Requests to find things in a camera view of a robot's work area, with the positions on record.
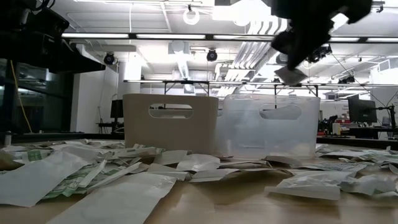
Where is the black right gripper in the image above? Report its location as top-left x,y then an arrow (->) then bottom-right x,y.
271,21 -> 332,70

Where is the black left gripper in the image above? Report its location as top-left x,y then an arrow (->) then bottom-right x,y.
0,30 -> 106,75

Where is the black printed white packet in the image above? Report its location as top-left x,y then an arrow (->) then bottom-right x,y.
294,161 -> 368,173
274,66 -> 308,86

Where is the black framed table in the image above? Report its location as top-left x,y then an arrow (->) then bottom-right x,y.
163,80 -> 210,96
273,82 -> 320,98

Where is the black computer monitor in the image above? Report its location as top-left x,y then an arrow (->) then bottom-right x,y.
110,99 -> 124,119
348,98 -> 378,124

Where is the dark office desk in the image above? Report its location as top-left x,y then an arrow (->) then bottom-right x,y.
96,122 -> 125,134

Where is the clear plastic bin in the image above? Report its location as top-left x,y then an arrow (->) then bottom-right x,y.
216,93 -> 321,159

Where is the long green printed packet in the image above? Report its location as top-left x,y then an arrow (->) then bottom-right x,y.
113,143 -> 165,159

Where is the narrow white paper strip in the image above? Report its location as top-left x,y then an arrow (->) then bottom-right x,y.
86,161 -> 142,191
77,159 -> 108,189

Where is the grey plastic bin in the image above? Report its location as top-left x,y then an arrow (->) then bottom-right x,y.
123,93 -> 220,156

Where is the long white paper packet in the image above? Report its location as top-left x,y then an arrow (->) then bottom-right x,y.
46,172 -> 177,224
175,153 -> 221,173
0,150 -> 91,208
188,167 -> 242,184
264,170 -> 356,201
153,150 -> 188,166

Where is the small white crumpled packet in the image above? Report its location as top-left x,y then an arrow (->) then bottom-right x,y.
338,173 -> 398,197

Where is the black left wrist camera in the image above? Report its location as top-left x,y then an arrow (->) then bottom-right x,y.
18,6 -> 70,42

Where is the black overhead frame bar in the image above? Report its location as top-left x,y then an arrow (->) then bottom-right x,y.
61,32 -> 398,44

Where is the yellow hanging cable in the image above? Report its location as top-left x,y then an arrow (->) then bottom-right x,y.
10,60 -> 34,134

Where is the white hanging ring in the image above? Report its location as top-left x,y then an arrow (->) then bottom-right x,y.
182,6 -> 201,26

